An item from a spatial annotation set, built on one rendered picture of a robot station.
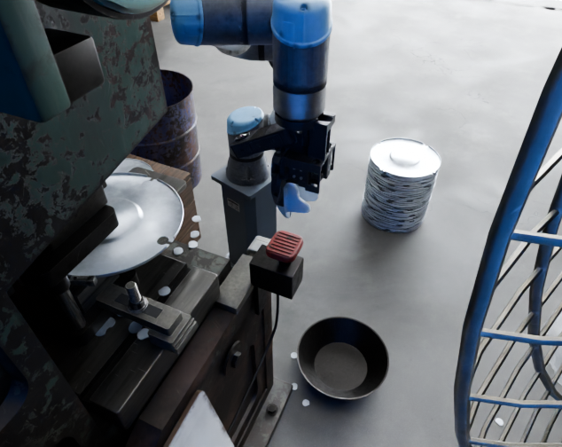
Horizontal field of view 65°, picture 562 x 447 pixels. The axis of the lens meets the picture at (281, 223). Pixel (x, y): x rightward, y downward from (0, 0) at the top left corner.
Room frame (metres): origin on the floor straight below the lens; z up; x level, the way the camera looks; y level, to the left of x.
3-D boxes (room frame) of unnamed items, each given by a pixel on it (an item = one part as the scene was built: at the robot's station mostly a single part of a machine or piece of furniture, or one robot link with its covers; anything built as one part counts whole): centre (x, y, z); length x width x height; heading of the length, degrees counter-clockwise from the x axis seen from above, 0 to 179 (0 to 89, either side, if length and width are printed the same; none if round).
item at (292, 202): (0.56, -0.02, 0.88); 0.06 x 0.03 x 0.09; 66
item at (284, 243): (0.59, -0.01, 0.72); 0.07 x 0.06 x 0.08; 156
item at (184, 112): (1.81, 0.60, 0.24); 0.42 x 0.42 x 0.48
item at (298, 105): (0.58, -0.03, 1.07); 0.08 x 0.08 x 0.05
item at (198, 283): (0.51, 0.39, 0.68); 0.45 x 0.30 x 0.06; 66
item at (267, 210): (1.24, 0.11, 0.23); 0.19 x 0.19 x 0.45; 50
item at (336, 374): (0.76, -0.20, 0.04); 0.30 x 0.30 x 0.07
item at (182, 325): (0.44, 0.23, 0.76); 0.17 x 0.06 x 0.10; 66
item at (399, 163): (1.54, -0.52, 0.31); 0.29 x 0.29 x 0.01
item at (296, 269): (0.60, 0.01, 0.62); 0.10 x 0.06 x 0.20; 66
